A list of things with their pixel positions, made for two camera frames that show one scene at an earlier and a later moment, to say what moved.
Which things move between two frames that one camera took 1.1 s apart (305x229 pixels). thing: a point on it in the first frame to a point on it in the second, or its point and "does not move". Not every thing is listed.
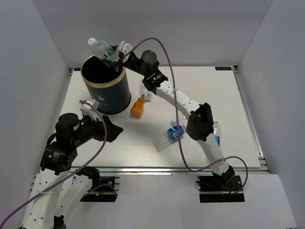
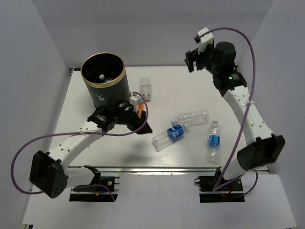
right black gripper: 115,64 to 194,56
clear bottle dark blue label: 164,142 does not move
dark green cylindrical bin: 106,81 does not move
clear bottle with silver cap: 145,93 does not move
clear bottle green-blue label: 101,50 to 103,78
